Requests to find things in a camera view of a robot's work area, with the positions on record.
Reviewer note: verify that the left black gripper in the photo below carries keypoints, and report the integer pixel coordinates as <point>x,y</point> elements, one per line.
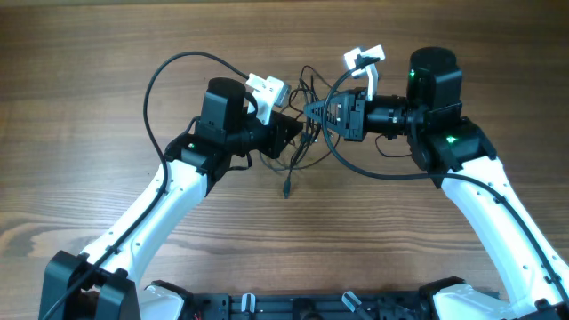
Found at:
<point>276,140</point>

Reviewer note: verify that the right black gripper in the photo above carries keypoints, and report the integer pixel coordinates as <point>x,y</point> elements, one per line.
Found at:
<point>352,123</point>

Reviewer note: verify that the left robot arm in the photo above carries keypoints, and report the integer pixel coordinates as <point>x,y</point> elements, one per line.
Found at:
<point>103,280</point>

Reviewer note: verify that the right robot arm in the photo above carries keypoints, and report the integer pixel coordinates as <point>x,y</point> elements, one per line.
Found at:
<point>455,154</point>

